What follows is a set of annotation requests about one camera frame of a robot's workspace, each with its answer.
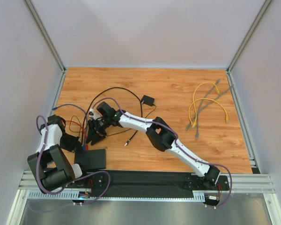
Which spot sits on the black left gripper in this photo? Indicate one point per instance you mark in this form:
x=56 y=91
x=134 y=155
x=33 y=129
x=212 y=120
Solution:
x=73 y=142

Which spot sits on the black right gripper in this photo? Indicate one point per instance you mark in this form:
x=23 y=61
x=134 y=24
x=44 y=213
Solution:
x=96 y=129

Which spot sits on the black network switch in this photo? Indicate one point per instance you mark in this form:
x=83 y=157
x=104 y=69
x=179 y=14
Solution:
x=91 y=160

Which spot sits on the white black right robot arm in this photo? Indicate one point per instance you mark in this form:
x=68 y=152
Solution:
x=161 y=136

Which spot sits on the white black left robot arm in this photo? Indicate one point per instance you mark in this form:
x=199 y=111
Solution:
x=49 y=165

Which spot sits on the black power adapter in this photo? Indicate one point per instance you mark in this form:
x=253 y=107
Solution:
x=147 y=100

